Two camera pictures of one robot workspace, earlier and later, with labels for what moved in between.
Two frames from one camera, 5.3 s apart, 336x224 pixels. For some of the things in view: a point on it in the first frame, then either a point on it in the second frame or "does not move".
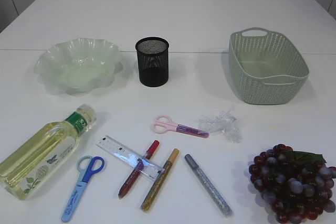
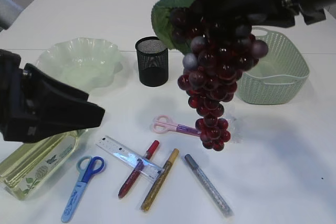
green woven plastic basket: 266,66 does not move
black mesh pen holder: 153,58 does not move
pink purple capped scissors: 162,124 does not move
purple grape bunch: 293,185 to 216,48
